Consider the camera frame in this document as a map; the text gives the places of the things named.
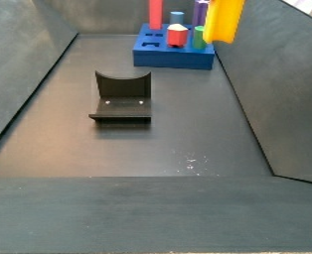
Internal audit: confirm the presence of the yellow arch block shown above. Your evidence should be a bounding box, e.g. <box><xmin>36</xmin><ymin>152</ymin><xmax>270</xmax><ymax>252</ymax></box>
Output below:
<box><xmin>203</xmin><ymin>0</ymin><xmax>245</xmax><ymax>44</ymax></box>

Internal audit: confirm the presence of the black curved fixture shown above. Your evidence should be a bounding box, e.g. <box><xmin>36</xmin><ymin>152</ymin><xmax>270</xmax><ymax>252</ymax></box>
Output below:
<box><xmin>88</xmin><ymin>72</ymin><xmax>152</xmax><ymax>121</ymax></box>

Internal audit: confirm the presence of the blue shape sorter base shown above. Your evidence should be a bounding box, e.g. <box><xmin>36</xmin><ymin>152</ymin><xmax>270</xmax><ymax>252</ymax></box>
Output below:
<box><xmin>132</xmin><ymin>23</ymin><xmax>215</xmax><ymax>69</ymax></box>

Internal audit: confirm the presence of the green hexagonal prism block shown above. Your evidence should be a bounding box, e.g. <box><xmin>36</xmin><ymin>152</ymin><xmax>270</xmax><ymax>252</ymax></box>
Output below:
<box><xmin>192</xmin><ymin>26</ymin><xmax>207</xmax><ymax>50</ymax></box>

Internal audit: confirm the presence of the red rounded triangle block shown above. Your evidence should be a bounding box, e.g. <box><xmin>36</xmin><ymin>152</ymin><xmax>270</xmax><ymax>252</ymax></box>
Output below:
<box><xmin>167</xmin><ymin>24</ymin><xmax>188</xmax><ymax>48</ymax></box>

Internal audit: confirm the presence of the light blue cylinder block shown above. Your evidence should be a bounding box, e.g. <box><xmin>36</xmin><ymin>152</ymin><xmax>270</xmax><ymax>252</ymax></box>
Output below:
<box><xmin>170</xmin><ymin>11</ymin><xmax>184</xmax><ymax>24</ymax></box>

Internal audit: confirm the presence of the tall red rectangular block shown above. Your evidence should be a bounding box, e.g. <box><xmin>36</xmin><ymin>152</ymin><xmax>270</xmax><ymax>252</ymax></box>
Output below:
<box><xmin>148</xmin><ymin>0</ymin><xmax>163</xmax><ymax>30</ymax></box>

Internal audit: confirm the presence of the purple star prism block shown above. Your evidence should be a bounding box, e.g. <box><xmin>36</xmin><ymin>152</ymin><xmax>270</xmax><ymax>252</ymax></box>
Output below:
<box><xmin>192</xmin><ymin>0</ymin><xmax>210</xmax><ymax>27</ymax></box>

